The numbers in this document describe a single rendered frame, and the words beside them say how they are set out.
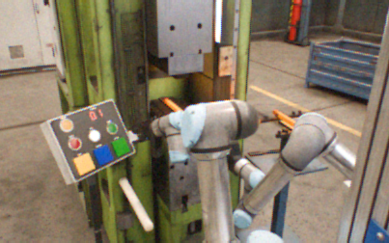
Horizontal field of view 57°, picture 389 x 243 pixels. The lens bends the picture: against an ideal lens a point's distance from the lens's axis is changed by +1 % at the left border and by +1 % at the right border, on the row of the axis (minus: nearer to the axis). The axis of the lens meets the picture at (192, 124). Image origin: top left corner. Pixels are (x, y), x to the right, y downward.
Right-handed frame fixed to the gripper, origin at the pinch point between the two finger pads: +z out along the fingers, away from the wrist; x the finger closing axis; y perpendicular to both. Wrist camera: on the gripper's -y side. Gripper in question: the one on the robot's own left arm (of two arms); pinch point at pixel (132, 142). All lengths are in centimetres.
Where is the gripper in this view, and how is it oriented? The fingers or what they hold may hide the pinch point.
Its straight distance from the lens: 161.3
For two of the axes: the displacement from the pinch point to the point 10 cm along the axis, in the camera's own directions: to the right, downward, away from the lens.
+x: -6.3, 3.2, -7.1
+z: -6.8, 2.3, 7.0
